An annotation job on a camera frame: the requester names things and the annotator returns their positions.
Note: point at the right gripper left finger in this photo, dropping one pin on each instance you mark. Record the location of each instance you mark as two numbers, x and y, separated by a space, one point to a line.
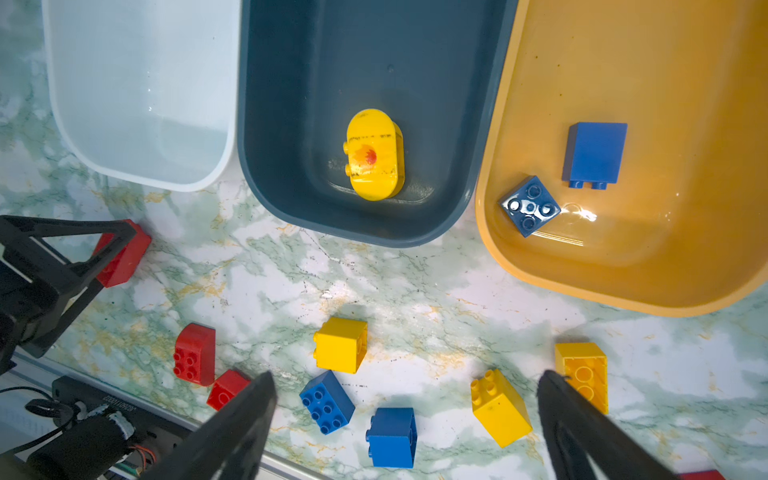
230 444

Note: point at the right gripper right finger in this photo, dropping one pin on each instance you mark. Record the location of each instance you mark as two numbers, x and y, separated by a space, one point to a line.
579 436

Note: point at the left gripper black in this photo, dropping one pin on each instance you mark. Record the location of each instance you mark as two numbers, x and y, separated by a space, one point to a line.
42 291

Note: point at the red lego brick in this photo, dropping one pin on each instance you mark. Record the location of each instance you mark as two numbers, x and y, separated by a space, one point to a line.
702 475
194 355
124 265
226 387

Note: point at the white plastic container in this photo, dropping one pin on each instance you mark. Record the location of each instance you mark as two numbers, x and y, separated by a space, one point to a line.
146 91

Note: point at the small blue lego brick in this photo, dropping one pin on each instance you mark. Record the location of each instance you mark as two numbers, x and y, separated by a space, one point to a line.
530 206

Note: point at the dark teal plastic container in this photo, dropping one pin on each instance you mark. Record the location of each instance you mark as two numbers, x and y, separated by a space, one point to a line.
308 67

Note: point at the yellow rounded lego duck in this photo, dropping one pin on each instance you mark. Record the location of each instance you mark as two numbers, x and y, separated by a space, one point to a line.
376 160

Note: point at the yellow plastic container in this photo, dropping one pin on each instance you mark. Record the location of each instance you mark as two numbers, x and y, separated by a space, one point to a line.
683 232

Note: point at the blue lego brick tall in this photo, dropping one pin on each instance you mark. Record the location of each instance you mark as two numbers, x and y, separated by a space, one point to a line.
594 154

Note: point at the red lego brick flat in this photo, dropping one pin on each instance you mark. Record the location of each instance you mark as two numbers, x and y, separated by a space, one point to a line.
226 387

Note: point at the orange yellow lego brick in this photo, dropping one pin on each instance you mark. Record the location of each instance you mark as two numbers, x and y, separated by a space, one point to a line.
584 365

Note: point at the yellow lego brick right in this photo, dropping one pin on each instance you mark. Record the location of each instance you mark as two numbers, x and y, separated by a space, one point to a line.
499 408

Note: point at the blue lego brick left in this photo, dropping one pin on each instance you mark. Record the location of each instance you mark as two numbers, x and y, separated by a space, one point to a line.
327 403

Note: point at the yellow lego brick centre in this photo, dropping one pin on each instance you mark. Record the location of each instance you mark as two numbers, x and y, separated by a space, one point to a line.
341 345

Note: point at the blue lego brick right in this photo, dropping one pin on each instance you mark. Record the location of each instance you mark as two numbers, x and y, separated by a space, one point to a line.
392 438

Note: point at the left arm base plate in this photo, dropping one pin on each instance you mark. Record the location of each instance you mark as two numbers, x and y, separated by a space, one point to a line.
152 429

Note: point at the aluminium front rail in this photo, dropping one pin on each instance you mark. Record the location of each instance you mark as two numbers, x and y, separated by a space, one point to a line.
33 379

